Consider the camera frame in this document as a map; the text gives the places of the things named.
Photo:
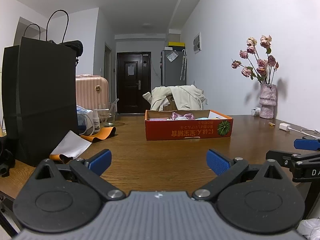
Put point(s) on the pink white striped sponge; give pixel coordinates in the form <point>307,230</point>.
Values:
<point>160,119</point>

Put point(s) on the paper notice on door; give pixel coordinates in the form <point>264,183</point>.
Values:
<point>130,70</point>

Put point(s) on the white folded umbrella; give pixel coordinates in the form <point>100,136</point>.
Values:
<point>183,65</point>

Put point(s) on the white plastic bag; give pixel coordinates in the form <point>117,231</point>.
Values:
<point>310,228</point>

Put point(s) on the white charger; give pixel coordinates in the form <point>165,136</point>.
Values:
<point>284,127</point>

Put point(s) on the grey fridge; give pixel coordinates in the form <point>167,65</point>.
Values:
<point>171,72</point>

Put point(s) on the white paper sheet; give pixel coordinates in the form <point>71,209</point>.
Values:
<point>71,143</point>

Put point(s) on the beige jacket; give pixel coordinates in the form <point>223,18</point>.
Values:
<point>185,97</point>

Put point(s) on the pink suitcase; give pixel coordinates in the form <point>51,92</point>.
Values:
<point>91,91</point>

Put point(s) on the red cardboard box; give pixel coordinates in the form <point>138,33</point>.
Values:
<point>185,130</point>

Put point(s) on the black hat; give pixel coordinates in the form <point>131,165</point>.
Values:
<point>75,46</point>

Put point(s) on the grey side door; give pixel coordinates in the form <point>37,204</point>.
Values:
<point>107,75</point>

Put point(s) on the dark brown door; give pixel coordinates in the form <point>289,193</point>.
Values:
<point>132,95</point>

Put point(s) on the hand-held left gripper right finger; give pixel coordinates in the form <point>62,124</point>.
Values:
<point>217,162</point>

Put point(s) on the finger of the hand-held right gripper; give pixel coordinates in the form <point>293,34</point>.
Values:
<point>277,154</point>
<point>307,144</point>

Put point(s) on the paper sheet on fridge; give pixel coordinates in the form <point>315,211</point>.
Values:
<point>172,56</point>

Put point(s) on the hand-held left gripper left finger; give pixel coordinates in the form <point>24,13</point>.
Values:
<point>101,160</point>

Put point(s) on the white spray bottle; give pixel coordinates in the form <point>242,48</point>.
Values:
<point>96,123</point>

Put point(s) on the blue white face mask pack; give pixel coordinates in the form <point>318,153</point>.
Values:
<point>83,120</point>

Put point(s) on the wall picture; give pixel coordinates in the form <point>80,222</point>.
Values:
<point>197,42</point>

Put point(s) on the pink textured vase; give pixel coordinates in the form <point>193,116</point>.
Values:
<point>267,101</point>

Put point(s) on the glass cup with straw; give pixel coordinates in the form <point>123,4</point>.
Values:
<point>108,117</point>

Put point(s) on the black paper bag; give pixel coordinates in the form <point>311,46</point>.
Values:
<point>45,100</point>

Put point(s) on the dried pink roses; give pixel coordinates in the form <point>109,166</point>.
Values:
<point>261,63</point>

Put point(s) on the yellow box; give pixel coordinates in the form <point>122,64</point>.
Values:
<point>176,44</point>

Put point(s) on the black object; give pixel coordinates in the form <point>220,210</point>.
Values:
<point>6,160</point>

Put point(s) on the orange elastic band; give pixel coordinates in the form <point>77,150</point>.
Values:
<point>58,158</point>
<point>100,135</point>

